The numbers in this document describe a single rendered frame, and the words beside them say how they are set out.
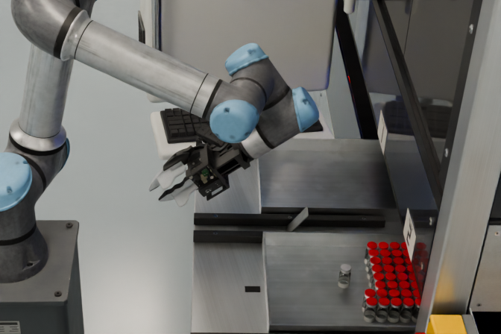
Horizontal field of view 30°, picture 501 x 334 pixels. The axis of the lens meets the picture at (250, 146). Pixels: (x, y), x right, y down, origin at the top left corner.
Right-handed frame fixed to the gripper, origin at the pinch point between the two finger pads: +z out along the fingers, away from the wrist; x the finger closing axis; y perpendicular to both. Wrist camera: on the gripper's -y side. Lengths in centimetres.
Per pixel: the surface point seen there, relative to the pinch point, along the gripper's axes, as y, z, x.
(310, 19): -67, -34, 21
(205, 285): 15.7, 0.1, 14.1
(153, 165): -146, 59, 80
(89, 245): -100, 77, 66
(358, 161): -24, -30, 36
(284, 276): 14.2, -12.5, 23.1
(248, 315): 24.3, -5.9, 18.6
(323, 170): -20.4, -23.3, 31.1
